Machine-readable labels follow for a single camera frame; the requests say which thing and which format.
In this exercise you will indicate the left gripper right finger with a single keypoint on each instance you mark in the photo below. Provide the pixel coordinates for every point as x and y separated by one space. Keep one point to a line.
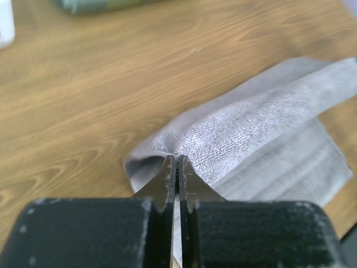
216 232

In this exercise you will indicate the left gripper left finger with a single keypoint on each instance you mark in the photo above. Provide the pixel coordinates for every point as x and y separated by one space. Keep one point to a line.
96 232

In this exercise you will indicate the grey towel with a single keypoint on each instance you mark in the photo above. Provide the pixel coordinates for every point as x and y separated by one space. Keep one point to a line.
263 139

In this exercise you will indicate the teal plastic tub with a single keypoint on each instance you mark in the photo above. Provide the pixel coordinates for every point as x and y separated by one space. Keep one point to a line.
91 7

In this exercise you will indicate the white plastic basket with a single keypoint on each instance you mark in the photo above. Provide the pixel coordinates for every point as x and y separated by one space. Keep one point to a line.
7 25

